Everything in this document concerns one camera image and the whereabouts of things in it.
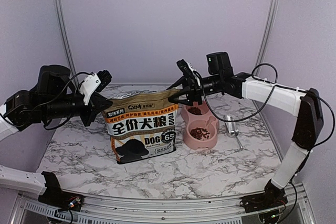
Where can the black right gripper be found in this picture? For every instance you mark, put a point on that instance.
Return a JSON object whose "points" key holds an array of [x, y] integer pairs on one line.
{"points": [[192, 89]]}

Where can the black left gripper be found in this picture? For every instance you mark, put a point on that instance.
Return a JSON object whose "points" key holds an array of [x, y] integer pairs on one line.
{"points": [[96, 103]]}

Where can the pink double pet bowl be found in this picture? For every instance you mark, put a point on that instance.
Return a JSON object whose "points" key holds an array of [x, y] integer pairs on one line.
{"points": [[206, 120]]}

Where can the brown white dog food bag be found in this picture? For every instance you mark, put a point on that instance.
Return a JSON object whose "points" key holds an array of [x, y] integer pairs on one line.
{"points": [[142, 125]]}

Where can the brown dog food kibble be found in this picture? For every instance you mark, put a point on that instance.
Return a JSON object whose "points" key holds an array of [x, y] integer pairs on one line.
{"points": [[198, 133]]}

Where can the silver metal scoop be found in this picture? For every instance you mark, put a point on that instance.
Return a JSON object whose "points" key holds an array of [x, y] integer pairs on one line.
{"points": [[232, 130]]}

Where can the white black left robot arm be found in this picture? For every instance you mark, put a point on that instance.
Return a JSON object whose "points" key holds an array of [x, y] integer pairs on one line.
{"points": [[53, 97]]}

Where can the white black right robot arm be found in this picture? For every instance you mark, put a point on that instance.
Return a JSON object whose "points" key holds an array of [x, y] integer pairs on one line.
{"points": [[305, 106]]}

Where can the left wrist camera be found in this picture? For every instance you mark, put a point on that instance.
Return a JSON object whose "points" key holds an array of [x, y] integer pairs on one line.
{"points": [[94, 82]]}

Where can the left aluminium frame post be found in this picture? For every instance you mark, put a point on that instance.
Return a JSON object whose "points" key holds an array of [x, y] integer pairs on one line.
{"points": [[64, 36]]}

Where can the aluminium frame post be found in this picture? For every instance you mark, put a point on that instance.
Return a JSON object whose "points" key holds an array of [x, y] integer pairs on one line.
{"points": [[64, 36], [273, 7]]}

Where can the right aluminium frame post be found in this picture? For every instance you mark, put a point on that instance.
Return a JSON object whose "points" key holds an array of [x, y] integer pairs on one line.
{"points": [[273, 7]]}

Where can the front aluminium frame rail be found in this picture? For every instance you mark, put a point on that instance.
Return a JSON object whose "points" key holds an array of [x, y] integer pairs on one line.
{"points": [[229, 209]]}

